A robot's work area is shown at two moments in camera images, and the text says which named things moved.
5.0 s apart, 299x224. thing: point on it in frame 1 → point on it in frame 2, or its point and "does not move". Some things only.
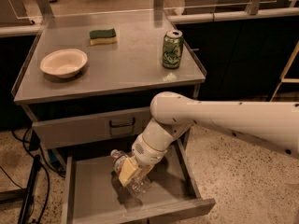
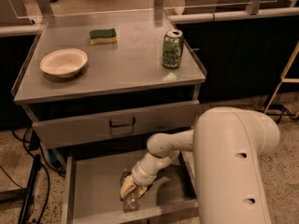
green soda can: x=172 y=49 does not move
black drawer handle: x=123 y=124 does not move
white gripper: x=146 y=152 → x=141 y=177
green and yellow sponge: x=102 y=36 does not move
